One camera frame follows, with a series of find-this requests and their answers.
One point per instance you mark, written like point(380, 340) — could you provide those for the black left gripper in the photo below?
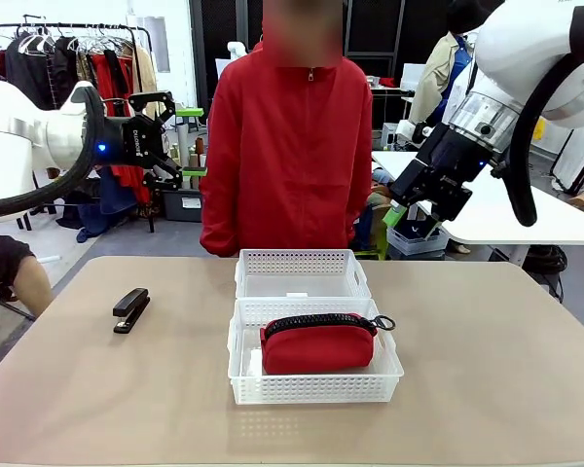
point(136, 138)

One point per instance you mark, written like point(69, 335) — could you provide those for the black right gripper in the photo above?
point(438, 175)

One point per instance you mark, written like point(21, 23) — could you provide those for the red zipper pencil pouch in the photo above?
point(316, 348)

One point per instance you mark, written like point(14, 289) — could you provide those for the black stapler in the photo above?
point(131, 306)

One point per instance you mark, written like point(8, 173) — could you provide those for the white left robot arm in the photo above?
point(10, 136)

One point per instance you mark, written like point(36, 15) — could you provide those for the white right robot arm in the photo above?
point(516, 39)

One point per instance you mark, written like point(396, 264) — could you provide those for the person's right forearm red sleeve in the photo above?
point(219, 224)

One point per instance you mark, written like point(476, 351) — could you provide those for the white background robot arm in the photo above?
point(236, 48)

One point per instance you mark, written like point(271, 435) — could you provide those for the person's left forearm red sleeve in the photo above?
point(360, 214)

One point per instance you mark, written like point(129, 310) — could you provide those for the brown cardboard tube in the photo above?
point(199, 146)

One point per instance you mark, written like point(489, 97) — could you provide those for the tall white cardboard tube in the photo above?
point(183, 146)

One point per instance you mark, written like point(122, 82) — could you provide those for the clear box with dark cloth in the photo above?
point(409, 243)

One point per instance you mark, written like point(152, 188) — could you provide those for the grey plastic storage bin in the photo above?
point(182, 206)

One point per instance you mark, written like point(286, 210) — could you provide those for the white work table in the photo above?
point(491, 228)

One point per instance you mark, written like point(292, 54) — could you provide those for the beige hanging garment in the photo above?
point(146, 73)

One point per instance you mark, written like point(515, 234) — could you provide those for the person in red jacket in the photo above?
point(287, 146)

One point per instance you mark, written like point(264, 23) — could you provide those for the blue clothing pile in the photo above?
point(112, 199)

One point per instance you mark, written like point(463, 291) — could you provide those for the red hanging dress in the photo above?
point(112, 78)

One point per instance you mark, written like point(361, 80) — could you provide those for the black metal clothes rack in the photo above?
point(141, 36)

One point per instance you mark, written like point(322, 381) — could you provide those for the white perforated plastic basket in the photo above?
point(302, 260)
point(311, 389)

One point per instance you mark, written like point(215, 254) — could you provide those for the dark bag under table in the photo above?
point(545, 267)

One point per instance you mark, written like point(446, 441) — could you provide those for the mannequin in beige coat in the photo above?
point(433, 73)

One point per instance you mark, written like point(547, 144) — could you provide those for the black hanging garment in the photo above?
point(34, 73)

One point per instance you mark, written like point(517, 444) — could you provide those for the seated person in black shorts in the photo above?
point(24, 272)

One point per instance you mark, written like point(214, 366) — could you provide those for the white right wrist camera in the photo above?
point(411, 130)

